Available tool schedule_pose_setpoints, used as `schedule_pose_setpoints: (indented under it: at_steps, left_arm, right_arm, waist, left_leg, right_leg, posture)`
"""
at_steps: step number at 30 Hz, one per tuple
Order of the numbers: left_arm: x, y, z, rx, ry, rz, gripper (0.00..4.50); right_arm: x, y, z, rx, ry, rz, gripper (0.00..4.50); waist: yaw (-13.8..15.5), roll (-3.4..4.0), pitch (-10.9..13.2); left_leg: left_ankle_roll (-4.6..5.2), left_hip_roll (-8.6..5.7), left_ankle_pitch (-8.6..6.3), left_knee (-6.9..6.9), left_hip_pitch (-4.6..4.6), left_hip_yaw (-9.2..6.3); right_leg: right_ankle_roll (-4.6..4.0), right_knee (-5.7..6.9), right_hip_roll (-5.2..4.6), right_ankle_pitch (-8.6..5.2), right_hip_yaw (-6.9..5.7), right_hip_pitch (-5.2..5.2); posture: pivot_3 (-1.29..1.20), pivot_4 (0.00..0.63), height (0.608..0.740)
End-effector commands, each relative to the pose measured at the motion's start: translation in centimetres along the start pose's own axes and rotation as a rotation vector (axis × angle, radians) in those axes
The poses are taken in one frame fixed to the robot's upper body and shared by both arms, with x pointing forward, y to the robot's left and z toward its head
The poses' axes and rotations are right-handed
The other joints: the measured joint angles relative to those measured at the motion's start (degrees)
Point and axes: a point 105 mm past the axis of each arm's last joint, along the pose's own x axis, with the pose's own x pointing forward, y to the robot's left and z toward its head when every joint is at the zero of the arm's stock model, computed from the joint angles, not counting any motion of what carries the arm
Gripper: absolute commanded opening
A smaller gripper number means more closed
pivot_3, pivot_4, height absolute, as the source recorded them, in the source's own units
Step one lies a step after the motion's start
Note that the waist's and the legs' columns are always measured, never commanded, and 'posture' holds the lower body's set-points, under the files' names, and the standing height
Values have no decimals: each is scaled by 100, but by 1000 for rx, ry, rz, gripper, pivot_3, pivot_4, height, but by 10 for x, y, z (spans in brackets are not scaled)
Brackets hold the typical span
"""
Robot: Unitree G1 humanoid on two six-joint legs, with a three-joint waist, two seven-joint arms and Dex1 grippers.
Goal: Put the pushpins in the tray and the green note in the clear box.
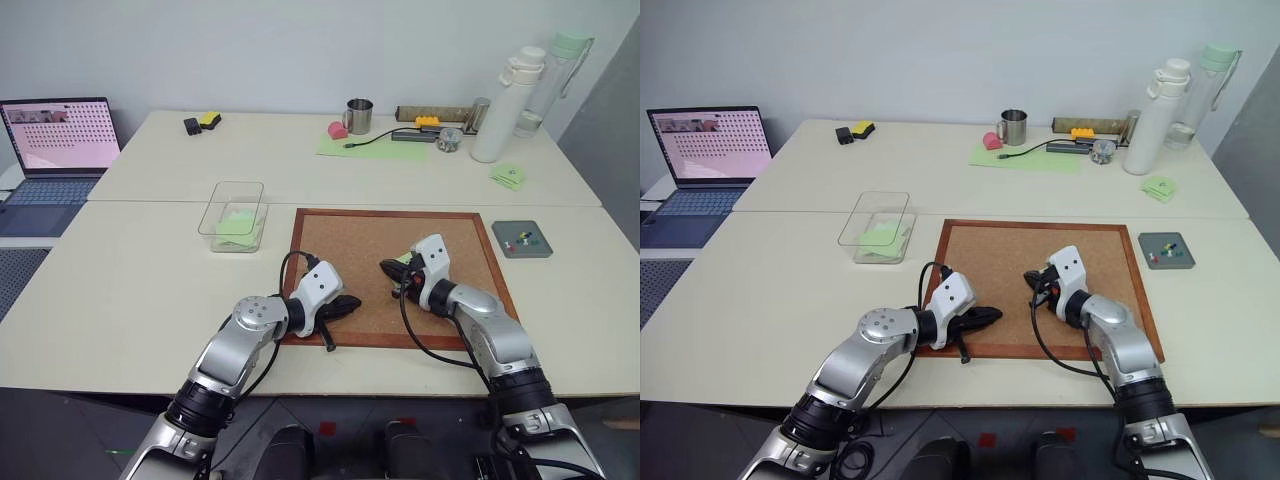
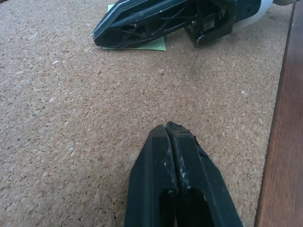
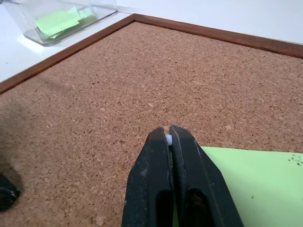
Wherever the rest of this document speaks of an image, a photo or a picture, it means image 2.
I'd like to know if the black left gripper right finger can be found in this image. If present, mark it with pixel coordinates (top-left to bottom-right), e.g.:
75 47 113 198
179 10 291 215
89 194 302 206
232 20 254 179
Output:
165 121 244 227

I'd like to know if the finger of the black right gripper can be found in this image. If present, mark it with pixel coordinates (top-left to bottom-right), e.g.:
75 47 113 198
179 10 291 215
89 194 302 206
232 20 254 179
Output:
91 0 201 49
92 0 190 38

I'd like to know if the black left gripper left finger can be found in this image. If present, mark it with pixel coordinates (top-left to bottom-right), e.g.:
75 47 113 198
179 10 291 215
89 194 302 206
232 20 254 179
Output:
124 123 178 227

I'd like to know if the green sticky note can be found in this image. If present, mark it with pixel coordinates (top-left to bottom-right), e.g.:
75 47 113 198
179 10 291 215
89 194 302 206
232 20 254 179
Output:
102 4 167 52

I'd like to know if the cork board mat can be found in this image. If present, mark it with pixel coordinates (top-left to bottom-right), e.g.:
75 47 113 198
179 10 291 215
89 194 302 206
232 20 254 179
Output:
0 0 295 227

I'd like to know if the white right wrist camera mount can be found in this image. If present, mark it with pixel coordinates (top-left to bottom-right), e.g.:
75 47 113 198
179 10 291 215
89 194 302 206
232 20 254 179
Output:
233 0 276 28

